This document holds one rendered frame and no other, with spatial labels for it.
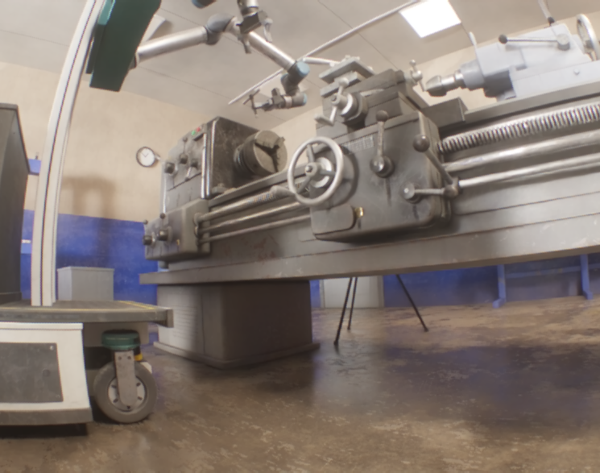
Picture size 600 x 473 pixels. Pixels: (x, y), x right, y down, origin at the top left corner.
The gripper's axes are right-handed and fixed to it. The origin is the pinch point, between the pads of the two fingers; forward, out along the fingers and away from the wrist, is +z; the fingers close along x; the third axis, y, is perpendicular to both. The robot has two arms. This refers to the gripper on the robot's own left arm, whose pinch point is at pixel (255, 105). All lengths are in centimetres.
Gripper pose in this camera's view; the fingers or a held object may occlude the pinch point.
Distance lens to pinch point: 195.1
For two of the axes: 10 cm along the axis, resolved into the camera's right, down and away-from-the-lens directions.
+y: 3.1, 9.4, 1.4
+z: -7.9, 3.3, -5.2
